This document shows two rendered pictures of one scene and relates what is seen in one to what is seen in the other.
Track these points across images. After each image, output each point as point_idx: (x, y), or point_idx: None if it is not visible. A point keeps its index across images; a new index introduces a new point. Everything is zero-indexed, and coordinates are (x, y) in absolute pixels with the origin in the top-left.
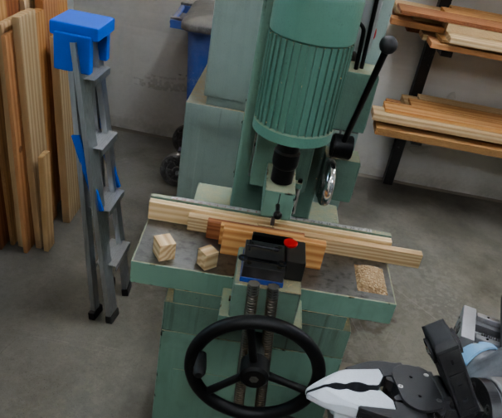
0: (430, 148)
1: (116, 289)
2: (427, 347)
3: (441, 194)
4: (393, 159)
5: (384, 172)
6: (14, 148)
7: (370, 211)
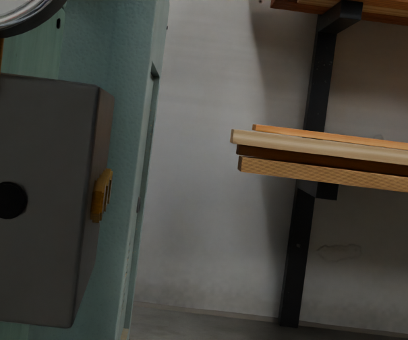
0: (357, 249)
1: None
2: None
3: (396, 339)
4: (293, 272)
5: (280, 306)
6: None
7: None
